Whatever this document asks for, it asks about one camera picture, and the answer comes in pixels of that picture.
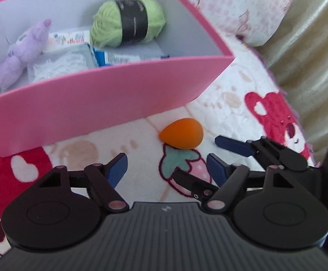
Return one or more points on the printed bear blanket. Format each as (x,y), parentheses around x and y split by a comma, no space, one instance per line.
(237,90)

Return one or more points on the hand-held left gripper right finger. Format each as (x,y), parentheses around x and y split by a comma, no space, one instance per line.
(216,169)

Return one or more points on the white lace cloth packet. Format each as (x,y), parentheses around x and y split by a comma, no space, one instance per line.
(65,59)

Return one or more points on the green yarn ball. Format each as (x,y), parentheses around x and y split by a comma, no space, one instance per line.
(107,25)

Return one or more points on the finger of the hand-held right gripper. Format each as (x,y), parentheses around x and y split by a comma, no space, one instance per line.
(231,145)
(192,185)

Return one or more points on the beige satin cloth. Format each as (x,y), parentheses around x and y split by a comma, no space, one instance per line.
(316,48)

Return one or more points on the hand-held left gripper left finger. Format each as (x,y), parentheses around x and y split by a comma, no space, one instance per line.
(118,169)

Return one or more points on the pink checkered pillow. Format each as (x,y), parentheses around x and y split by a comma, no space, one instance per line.
(237,5)

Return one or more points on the white tissue pack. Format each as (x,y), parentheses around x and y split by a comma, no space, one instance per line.
(67,37)

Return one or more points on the pink cardboard box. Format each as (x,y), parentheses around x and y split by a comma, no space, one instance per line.
(96,98)

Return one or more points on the orange makeup sponge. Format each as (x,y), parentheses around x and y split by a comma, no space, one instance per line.
(183,132)

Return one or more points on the purple plush toy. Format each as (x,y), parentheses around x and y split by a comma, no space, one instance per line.
(25,50)

